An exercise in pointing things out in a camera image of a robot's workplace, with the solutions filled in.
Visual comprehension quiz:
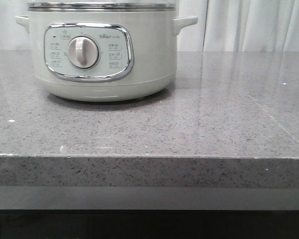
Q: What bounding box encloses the glass pot lid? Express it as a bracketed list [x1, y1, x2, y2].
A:
[26, 0, 176, 9]

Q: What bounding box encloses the pale green electric cooking pot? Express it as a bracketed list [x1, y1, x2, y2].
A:
[15, 8, 198, 102]

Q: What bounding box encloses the white curtain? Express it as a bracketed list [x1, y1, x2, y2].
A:
[0, 0, 299, 52]

